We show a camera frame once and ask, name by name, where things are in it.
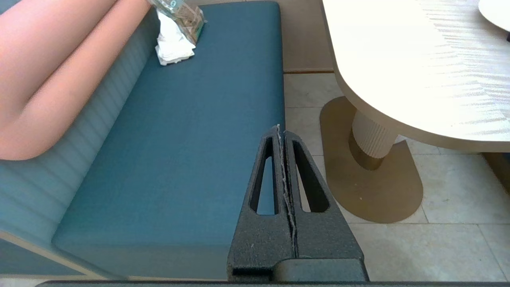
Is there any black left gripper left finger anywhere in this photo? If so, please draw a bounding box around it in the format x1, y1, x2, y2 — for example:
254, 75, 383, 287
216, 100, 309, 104
227, 124, 296, 281

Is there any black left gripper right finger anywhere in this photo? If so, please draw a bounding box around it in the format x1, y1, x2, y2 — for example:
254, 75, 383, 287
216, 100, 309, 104
280, 130, 365, 259

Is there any blue upholstered bench with packet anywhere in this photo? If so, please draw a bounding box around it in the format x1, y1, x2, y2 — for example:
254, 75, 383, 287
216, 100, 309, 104
0, 0, 286, 280

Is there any clear printed snack packet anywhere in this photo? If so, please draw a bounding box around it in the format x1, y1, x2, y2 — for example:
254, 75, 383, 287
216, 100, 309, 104
148, 0, 207, 45

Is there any pink bolster cushion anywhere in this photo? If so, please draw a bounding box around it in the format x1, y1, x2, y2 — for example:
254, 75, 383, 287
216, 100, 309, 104
0, 0, 152, 161

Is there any large dark tea dispenser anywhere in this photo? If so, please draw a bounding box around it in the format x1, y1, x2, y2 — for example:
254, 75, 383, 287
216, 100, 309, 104
477, 0, 510, 42

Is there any table pedestal with brass foot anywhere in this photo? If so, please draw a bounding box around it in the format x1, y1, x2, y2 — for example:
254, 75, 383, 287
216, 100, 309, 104
319, 96, 424, 224

